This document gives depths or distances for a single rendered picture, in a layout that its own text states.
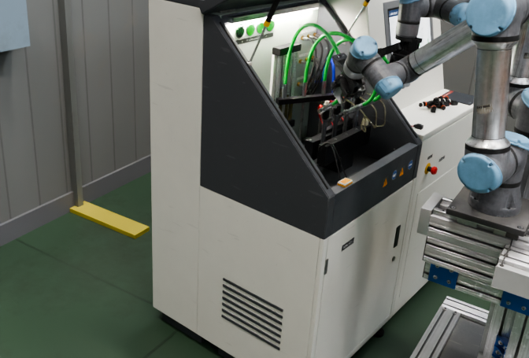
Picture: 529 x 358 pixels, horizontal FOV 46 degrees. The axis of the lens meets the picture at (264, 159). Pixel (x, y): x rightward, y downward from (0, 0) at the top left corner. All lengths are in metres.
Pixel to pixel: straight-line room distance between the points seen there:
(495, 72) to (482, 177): 0.28
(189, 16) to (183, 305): 1.25
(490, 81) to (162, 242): 1.59
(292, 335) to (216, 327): 0.42
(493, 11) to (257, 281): 1.32
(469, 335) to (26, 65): 2.50
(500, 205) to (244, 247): 0.97
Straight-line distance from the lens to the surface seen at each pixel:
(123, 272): 3.36
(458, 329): 2.86
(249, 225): 2.33
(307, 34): 2.69
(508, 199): 1.94
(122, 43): 3.97
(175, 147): 2.48
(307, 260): 2.22
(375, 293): 2.75
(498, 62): 1.70
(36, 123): 3.62
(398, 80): 1.88
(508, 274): 1.88
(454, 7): 2.07
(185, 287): 2.75
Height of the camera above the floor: 1.88
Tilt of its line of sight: 24 degrees down
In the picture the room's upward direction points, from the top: 4 degrees clockwise
